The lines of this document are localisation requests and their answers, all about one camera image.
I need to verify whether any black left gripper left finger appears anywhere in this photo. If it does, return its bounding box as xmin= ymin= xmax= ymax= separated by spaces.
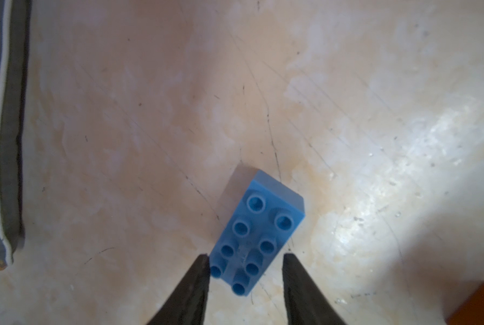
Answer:
xmin=147 ymin=254 xmax=210 ymax=324

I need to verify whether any blue lego brick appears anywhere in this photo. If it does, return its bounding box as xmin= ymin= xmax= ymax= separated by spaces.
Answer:
xmin=209 ymin=170 xmax=306 ymax=297

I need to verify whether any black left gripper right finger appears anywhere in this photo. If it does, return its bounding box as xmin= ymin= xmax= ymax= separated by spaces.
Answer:
xmin=282 ymin=253 xmax=346 ymax=325

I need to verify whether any grey floral cushion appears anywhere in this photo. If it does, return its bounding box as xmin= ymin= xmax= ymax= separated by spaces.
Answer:
xmin=0 ymin=1 xmax=31 ymax=271

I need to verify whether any orange translucent lego piece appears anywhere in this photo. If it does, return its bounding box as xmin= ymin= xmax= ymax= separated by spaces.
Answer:
xmin=446 ymin=282 xmax=484 ymax=325

